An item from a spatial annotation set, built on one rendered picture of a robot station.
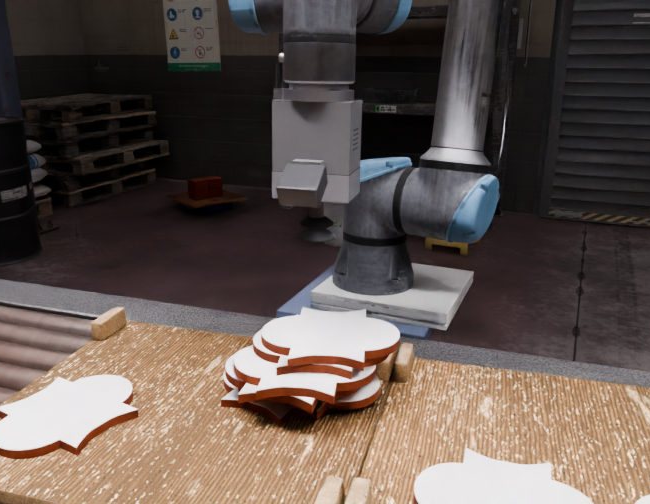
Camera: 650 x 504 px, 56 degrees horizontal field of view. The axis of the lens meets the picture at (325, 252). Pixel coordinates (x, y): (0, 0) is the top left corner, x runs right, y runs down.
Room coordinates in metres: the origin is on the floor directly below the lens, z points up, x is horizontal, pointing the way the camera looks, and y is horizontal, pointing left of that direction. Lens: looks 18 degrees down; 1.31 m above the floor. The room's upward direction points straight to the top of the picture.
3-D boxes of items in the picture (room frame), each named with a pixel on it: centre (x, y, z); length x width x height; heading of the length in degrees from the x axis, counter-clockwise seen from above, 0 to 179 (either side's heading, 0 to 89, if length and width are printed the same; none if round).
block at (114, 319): (0.78, 0.30, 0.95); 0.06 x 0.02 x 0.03; 164
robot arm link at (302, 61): (0.67, 0.01, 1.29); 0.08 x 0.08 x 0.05
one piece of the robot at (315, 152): (0.65, 0.02, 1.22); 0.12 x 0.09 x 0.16; 166
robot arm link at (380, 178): (1.08, -0.10, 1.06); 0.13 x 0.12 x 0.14; 58
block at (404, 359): (0.67, -0.10, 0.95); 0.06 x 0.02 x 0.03; 164
